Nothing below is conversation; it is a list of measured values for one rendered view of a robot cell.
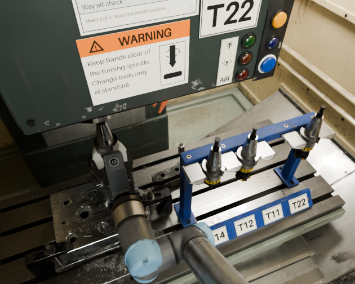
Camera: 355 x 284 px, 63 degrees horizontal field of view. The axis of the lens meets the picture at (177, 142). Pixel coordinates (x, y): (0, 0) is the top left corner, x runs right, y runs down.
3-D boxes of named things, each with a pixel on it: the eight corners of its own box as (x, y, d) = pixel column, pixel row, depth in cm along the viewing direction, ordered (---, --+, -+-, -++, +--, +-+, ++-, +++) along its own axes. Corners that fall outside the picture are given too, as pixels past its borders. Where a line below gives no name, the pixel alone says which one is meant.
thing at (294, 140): (309, 146, 86) (310, 145, 86) (294, 151, 85) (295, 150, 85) (294, 131, 91) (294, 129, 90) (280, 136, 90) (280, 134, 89)
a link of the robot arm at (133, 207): (113, 221, 64) (149, 209, 66) (108, 204, 66) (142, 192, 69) (118, 236, 69) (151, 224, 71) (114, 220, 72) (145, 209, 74)
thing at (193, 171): (209, 181, 78) (209, 180, 77) (191, 187, 77) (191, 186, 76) (198, 162, 82) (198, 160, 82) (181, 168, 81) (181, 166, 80)
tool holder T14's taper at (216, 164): (215, 156, 82) (217, 140, 77) (225, 167, 79) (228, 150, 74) (202, 162, 80) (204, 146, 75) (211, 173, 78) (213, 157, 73)
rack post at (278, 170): (299, 184, 114) (327, 130, 93) (288, 188, 113) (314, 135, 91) (283, 165, 121) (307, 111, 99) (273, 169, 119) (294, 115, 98)
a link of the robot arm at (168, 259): (177, 272, 75) (177, 256, 67) (134, 291, 72) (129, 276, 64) (165, 245, 80) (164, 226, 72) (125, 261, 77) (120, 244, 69)
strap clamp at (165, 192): (172, 211, 106) (172, 187, 95) (137, 223, 103) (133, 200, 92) (169, 203, 109) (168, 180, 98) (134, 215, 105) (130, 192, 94)
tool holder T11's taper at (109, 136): (110, 132, 80) (106, 114, 75) (116, 142, 78) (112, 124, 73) (94, 138, 79) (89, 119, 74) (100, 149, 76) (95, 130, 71)
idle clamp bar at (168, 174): (214, 168, 119) (215, 158, 115) (156, 193, 112) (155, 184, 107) (208, 160, 122) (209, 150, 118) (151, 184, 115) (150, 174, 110)
